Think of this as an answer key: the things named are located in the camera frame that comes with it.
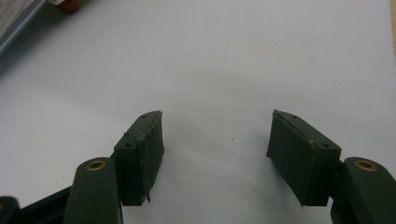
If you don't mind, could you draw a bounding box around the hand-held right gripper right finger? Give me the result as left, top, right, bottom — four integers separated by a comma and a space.
266, 109, 342, 207

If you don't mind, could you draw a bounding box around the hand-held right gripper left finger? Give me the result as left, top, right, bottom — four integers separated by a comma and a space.
113, 110, 165, 207

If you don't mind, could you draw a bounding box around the red round object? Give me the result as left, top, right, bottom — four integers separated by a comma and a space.
55, 0, 80, 14

